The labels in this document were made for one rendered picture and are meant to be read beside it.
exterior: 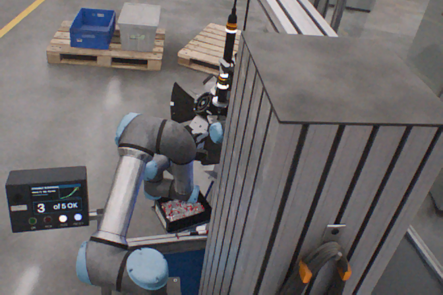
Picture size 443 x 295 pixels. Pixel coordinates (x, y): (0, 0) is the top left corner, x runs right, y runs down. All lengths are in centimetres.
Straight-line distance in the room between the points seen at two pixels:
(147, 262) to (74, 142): 254
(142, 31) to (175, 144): 339
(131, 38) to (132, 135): 341
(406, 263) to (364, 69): 149
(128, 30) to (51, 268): 266
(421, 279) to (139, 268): 120
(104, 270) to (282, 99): 89
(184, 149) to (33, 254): 178
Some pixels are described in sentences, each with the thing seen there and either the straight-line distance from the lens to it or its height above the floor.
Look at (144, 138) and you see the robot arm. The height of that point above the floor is 147.
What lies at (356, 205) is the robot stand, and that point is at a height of 189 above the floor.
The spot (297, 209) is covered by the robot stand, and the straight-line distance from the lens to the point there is 61.
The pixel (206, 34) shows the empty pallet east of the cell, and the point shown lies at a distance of 535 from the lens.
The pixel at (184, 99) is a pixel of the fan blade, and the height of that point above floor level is 112.
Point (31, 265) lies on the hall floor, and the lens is 293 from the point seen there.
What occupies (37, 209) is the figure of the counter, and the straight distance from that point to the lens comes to 160.
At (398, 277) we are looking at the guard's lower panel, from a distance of 214.
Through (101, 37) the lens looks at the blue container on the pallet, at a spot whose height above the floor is 28.
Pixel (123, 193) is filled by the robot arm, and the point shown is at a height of 136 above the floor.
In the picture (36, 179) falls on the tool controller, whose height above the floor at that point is 125.
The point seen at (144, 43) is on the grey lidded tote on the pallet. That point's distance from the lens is 475.
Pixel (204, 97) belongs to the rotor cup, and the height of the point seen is 123.
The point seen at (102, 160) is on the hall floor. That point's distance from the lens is 354.
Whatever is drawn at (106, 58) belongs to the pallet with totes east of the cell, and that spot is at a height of 11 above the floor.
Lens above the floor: 230
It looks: 35 degrees down
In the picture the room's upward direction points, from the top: 8 degrees clockwise
